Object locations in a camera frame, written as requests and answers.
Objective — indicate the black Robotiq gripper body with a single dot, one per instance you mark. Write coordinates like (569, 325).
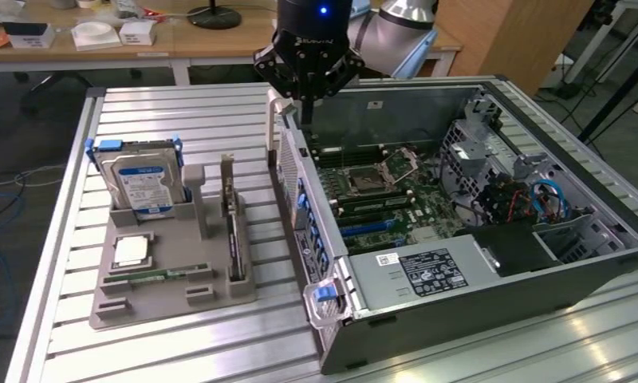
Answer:
(310, 24)

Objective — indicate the graphics card with metal bracket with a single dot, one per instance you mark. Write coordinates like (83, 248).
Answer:
(235, 239)

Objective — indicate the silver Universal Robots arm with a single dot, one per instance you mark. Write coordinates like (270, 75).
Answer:
(388, 36)

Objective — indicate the wooden desk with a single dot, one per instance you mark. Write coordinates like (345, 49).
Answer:
(217, 42)

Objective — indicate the black lamp base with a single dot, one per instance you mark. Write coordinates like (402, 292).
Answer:
(215, 18)

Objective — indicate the CPU socket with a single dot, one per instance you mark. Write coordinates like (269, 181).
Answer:
(366, 179)

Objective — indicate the small white cardboard box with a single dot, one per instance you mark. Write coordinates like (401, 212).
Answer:
(137, 34)

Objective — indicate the perforated metal drive cage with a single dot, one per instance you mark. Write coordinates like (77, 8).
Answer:
(473, 159)

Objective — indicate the black installed RAM stick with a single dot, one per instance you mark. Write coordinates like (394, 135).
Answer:
(377, 204)

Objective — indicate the wooden cabinet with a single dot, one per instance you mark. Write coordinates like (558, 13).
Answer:
(521, 40)

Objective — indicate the white box with round recess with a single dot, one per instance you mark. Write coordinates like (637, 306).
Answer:
(96, 38)

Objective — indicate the hard disk in blue carrier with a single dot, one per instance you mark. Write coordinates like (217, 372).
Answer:
(140, 183)

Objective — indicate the green motherboard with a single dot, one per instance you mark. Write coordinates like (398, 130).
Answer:
(430, 215)

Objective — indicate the blue expansion slot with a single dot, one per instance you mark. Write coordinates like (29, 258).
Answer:
(369, 228)

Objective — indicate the black office chair base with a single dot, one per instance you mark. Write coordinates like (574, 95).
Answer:
(43, 85)

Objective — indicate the white box with dark lid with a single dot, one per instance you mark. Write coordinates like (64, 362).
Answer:
(29, 38)

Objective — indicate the black stand pole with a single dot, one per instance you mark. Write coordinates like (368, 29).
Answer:
(612, 91)

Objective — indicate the silver CPU chip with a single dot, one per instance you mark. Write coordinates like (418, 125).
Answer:
(129, 251)

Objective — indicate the grey power supply unit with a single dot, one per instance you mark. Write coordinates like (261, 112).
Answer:
(382, 287)

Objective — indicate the blue case latch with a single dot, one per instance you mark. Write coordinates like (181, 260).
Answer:
(325, 294)

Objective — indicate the green RAM stick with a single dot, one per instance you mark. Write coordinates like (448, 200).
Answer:
(153, 273)

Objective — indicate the grey plastic parts rack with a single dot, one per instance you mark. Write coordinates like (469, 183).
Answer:
(164, 295)

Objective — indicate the metal disk bay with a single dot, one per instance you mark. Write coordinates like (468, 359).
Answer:
(580, 239)

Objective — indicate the open black PC case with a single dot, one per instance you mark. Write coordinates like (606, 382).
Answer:
(457, 319)

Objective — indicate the white table frame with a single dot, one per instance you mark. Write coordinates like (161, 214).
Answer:
(625, 32)

